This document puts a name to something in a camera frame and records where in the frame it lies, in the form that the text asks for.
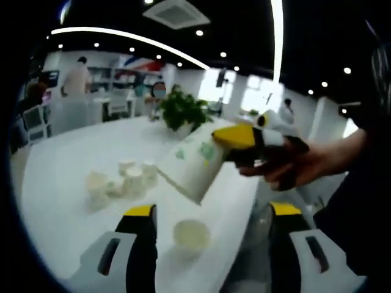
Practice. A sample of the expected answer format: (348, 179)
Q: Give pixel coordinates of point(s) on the red blue wall banner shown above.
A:
(143, 64)

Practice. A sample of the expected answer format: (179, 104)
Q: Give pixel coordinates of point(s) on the curved ceiling light strip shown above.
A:
(122, 35)

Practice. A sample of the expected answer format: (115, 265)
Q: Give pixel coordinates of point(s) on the black light on tripod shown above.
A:
(221, 77)

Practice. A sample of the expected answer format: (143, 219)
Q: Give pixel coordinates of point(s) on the white paper cup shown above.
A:
(149, 171)
(97, 189)
(189, 171)
(192, 235)
(134, 183)

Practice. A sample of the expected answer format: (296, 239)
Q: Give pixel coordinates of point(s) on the white mesh chair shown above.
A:
(118, 108)

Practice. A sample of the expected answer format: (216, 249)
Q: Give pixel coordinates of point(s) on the person's right hand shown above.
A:
(305, 166)

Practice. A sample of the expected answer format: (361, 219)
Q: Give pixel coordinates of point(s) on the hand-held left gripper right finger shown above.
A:
(284, 259)

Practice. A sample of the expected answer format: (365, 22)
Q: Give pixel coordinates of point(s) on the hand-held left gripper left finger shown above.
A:
(140, 253)

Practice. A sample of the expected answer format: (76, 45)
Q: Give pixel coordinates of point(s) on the ceiling air conditioner vent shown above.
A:
(175, 12)

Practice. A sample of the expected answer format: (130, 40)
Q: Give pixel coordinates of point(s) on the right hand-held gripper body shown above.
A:
(275, 134)

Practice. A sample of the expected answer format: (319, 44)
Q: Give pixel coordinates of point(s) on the green potted plant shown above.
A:
(183, 107)

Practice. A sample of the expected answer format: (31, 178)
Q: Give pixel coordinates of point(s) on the group of round ceiling spotlights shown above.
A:
(199, 32)

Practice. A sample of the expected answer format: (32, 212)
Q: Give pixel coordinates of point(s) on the white storage shelves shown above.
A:
(104, 77)

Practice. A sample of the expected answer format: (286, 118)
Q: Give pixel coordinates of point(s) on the person's own body dark clothing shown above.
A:
(366, 213)

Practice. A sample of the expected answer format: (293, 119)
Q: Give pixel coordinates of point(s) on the white table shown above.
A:
(61, 183)

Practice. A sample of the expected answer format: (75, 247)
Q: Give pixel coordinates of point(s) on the long straight ceiling light strip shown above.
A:
(277, 36)

